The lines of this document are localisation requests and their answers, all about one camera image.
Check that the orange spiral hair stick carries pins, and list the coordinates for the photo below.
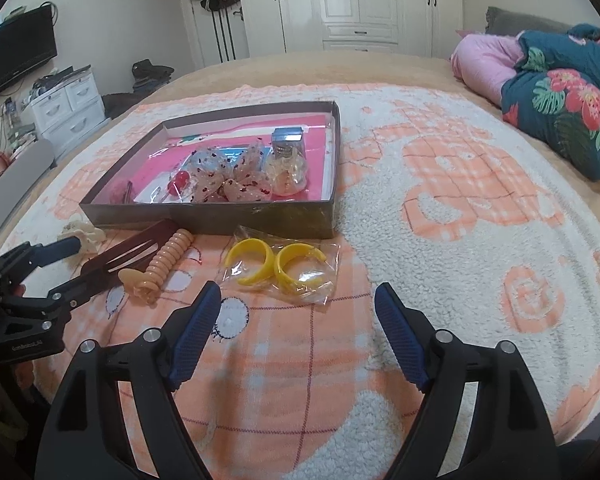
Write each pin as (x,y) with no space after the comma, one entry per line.
(167,255)

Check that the pearl hair clip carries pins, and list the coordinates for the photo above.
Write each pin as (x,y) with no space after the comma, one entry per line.
(285,176)

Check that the white drawer cabinet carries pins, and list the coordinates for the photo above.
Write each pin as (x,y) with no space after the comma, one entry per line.
(70,105)

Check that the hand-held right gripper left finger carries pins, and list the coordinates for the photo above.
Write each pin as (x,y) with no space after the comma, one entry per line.
(195,335)

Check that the small blue box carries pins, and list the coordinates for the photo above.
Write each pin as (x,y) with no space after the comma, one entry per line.
(287,145)

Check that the white door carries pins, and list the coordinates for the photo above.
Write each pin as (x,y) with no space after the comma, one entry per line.
(215,35)

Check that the shallow cardboard box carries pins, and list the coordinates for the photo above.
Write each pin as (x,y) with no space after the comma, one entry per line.
(205,217)

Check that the pink quilt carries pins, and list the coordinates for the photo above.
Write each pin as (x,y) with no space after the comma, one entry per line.
(485,65)

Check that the blue booklet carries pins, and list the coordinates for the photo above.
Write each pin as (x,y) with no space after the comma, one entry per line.
(230,151)

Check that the dark clothes pile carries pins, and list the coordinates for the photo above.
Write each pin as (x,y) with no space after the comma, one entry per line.
(152,75)

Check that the orange and white fleece blanket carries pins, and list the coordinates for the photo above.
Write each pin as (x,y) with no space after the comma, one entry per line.
(480,270)

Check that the white wardrobe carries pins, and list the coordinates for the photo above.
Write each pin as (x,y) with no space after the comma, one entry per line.
(370,5)

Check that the grey headboard cushion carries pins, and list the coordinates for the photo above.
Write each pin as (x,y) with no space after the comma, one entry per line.
(520,22)

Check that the blue floral quilt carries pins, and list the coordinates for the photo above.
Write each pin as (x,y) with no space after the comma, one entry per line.
(565,110)

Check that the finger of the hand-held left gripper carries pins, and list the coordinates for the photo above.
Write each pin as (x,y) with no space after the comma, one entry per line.
(60,248)
(60,299)

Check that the yellow hoop earring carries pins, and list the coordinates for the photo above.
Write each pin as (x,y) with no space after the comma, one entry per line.
(264,260)
(285,272)

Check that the dark brown bag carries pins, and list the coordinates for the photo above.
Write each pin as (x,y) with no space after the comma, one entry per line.
(120,105)

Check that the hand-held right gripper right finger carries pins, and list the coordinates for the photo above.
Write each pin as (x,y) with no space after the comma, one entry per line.
(397,340)

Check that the clear plastic earring bag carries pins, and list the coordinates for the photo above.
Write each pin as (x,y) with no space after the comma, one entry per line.
(325,265)

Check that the pile of clear hair accessories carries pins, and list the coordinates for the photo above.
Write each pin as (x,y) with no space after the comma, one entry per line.
(245,180)

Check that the cream hair claw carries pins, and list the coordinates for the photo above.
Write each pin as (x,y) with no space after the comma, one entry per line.
(92,235)

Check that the black flat television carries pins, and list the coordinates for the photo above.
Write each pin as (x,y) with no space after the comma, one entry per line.
(15,52)

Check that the pink fluffy hair clip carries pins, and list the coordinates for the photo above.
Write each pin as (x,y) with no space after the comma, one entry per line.
(117,193)

